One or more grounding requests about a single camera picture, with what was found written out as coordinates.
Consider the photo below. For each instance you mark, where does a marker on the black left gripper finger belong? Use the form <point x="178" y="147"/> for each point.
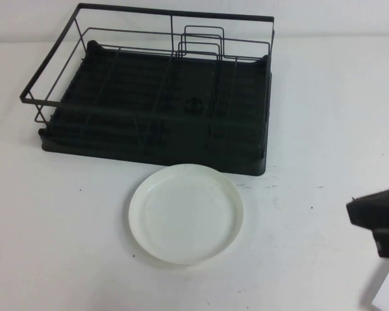
<point x="376" y="220"/>

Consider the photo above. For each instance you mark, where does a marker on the white round plate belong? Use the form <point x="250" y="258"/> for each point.
<point x="184" y="217"/>

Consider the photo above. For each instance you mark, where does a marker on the black plastic drip tray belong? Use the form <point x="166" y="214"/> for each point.
<point x="116" y="152"/>

